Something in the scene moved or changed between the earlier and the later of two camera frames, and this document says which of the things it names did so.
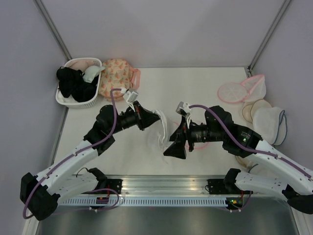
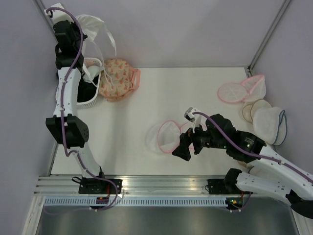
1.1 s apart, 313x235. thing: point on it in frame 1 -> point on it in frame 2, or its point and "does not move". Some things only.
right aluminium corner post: (251, 67) does not move
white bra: (164, 120) -> (92, 25)
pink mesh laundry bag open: (256, 87) does not move
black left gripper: (144, 117) -> (74, 26)
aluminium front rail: (165, 184) does not move
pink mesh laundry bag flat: (233, 92) does not move
